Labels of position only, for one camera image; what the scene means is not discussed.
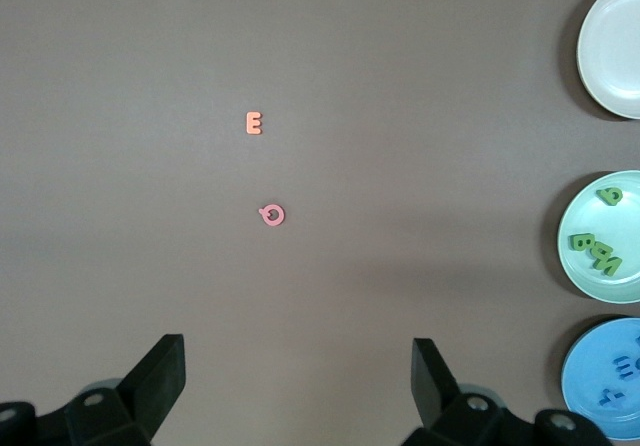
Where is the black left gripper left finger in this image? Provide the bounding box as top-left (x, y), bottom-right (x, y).
top-left (63, 333), bottom-right (187, 446)

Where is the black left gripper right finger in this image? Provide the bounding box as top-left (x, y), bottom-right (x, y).
top-left (410, 337), bottom-right (507, 446)

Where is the blue foam letter X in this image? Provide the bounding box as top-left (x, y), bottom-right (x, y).
top-left (597, 386), bottom-right (628, 409)

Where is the blue foam letter E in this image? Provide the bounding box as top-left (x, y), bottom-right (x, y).
top-left (609, 355), bottom-right (636, 382)

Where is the green foam letter P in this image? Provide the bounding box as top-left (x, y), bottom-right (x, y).
top-left (595, 186), bottom-right (624, 208)

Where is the blue plate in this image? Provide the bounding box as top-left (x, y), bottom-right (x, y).
top-left (560, 317), bottom-right (640, 441)

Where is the pink foam letter G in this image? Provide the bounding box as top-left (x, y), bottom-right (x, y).
top-left (257, 203), bottom-right (286, 229)

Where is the green plate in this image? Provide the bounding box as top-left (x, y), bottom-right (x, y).
top-left (557, 169), bottom-right (640, 303)

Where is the brown table cover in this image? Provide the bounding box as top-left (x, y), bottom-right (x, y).
top-left (0, 0), bottom-right (640, 446)

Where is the beige pink plate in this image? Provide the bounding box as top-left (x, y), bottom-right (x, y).
top-left (575, 0), bottom-right (640, 121)

